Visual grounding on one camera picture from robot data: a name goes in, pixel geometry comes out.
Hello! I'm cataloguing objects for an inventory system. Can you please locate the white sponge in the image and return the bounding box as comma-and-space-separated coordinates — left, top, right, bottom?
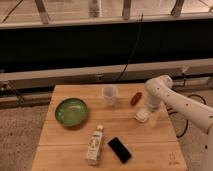
135, 108, 150, 123

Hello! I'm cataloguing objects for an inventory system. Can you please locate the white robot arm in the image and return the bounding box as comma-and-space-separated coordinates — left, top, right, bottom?
144, 75, 213, 171

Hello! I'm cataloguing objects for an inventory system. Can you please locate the brown sausage-shaped object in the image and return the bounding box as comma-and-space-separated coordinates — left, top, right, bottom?
130, 92, 142, 106

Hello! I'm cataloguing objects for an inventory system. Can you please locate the clear plastic cup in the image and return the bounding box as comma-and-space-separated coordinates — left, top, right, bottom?
102, 85, 118, 106

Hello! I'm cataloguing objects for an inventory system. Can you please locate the black smartphone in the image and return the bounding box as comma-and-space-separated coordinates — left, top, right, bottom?
108, 137, 132, 164

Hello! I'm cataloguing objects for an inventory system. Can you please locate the white plastic bottle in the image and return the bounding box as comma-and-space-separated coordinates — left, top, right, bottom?
86, 125, 104, 165

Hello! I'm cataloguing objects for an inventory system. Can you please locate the green bowl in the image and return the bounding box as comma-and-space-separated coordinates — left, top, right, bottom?
55, 98, 88, 127

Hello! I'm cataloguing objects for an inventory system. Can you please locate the black floor cable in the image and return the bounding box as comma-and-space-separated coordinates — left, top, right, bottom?
168, 94, 208, 139

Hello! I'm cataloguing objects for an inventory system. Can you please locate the black hanging cable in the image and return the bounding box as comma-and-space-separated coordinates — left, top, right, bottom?
114, 13, 145, 82

